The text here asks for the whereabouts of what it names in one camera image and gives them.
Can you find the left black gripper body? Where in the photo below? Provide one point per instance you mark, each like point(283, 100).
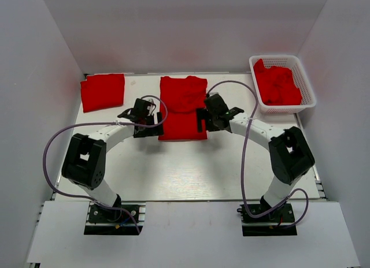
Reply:
point(147, 131)

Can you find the red t shirt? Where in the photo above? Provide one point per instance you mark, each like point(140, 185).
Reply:
point(182, 98)
point(100, 92)

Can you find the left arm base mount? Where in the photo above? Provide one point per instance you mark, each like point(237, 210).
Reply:
point(99, 224)

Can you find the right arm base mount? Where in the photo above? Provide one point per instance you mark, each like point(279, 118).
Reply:
point(274, 224)

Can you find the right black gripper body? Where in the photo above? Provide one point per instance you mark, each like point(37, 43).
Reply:
point(211, 124)

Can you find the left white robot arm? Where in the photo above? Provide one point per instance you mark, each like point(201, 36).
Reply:
point(85, 161)

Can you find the folded red t shirt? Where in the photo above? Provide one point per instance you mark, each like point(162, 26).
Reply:
point(100, 92)

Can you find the red t shirts in basket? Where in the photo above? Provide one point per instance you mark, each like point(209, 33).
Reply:
point(276, 85)

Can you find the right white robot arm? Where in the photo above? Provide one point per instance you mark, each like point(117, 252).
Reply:
point(289, 153)

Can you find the white plastic basket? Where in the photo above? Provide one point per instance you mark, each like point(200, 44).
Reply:
point(300, 80)

